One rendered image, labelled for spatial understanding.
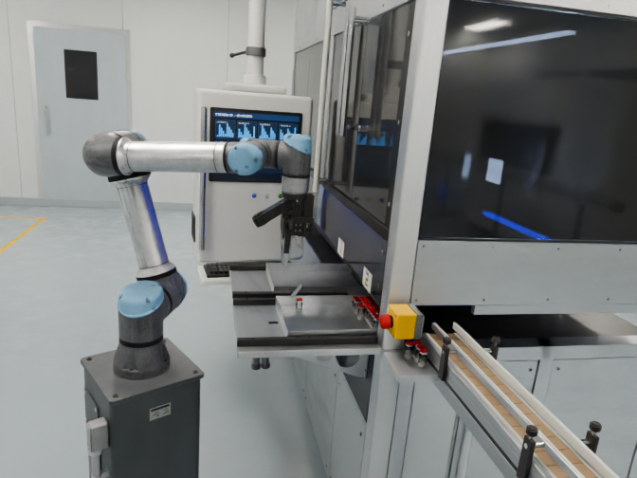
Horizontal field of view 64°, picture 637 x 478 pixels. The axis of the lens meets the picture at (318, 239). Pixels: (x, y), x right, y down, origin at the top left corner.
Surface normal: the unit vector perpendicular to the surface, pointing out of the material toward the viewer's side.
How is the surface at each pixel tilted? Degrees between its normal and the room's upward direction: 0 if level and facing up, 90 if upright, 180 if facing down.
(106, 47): 90
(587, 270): 90
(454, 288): 90
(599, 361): 90
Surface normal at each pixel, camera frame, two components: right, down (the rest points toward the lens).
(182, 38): 0.20, 0.27
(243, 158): -0.12, 0.25
